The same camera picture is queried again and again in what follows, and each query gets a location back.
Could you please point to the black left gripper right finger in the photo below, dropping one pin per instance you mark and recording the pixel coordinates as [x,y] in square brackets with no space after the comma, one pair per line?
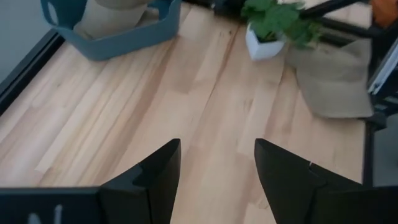
[286,186]

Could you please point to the tan cap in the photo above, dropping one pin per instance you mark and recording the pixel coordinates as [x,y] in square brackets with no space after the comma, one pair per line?
[332,81]
[105,20]

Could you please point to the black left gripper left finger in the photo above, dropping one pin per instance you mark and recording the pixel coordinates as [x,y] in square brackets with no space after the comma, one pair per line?
[149,193]

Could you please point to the orange object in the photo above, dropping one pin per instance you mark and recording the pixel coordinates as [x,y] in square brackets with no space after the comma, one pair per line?
[385,11]

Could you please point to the green artificial plant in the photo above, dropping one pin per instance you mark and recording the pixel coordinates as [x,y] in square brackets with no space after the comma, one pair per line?
[273,18]

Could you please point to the silver metal rail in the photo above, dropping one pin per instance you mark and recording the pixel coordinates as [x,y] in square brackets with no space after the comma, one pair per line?
[385,68]

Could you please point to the teal plastic bin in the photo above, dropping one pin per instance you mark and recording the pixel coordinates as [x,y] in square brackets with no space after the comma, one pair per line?
[124,43]

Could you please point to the white square plant pot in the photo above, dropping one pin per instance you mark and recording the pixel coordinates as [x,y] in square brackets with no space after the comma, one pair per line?
[261,48]

